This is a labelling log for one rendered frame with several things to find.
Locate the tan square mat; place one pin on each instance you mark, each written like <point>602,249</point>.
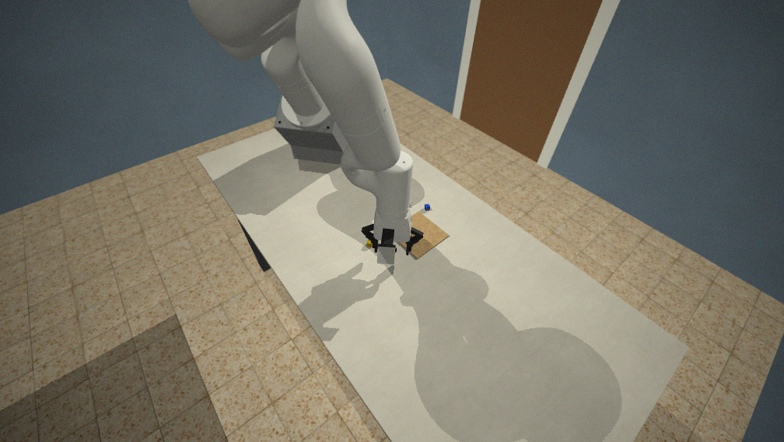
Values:
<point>432,235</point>

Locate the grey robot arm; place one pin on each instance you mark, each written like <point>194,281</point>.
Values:
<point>322,54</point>

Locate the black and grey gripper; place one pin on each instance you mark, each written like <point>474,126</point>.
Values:
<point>402,231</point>

